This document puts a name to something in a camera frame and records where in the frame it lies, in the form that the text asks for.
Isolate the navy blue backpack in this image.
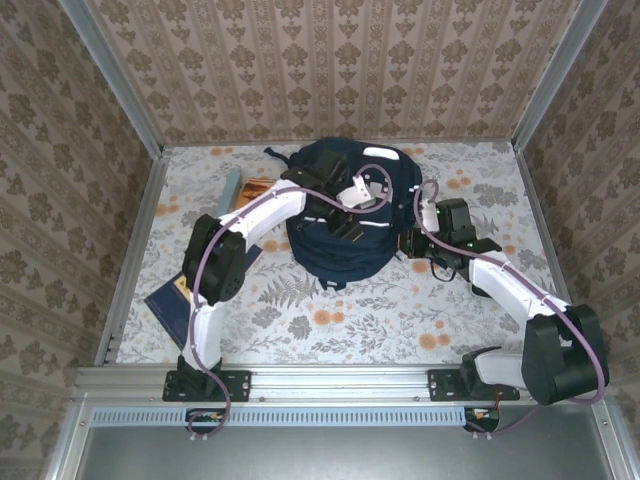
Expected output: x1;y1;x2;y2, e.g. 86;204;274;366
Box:
263;137;425;292

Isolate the orange sunset cover paperback book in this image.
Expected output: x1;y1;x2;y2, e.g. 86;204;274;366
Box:
233;175;275;211

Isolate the small navy book yellow label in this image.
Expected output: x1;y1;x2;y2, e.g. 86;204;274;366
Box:
144;272;202;352

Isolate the floral patterned table covering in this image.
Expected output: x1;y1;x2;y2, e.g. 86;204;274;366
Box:
117;141;566;366

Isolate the light blue slim book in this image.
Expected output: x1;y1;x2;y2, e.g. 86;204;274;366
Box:
217;169;243;216

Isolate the grey metal sheet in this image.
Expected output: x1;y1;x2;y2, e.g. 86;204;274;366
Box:
74;404;617;480

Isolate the aluminium right side rail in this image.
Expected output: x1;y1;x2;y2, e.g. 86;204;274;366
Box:
514;142;574;306

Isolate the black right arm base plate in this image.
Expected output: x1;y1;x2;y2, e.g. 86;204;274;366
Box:
428;368;521;403

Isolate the aluminium cross rail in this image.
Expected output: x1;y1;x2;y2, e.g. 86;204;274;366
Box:
73;363;612;402

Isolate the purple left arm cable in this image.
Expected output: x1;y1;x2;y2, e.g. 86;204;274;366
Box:
185;163;395;446

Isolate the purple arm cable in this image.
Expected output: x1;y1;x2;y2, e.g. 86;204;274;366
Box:
185;163;395;446
412;178;612;441

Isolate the aluminium right corner post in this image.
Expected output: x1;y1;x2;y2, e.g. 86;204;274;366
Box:
512;0;610;151

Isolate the aluminium corner post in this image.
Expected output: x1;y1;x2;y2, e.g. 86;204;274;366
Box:
512;0;610;151
58;0;167;157

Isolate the light blue slotted cable duct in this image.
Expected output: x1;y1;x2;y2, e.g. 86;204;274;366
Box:
92;405;474;428

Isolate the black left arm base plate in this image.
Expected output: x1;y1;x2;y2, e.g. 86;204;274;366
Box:
162;368;252;403

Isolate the aluminium left side rail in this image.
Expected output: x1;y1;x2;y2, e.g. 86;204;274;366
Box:
93;149;171;366

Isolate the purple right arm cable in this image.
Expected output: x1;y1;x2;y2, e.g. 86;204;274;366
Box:
412;178;612;441

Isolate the aluminium left corner post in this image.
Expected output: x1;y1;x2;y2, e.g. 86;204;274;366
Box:
58;0;167;157

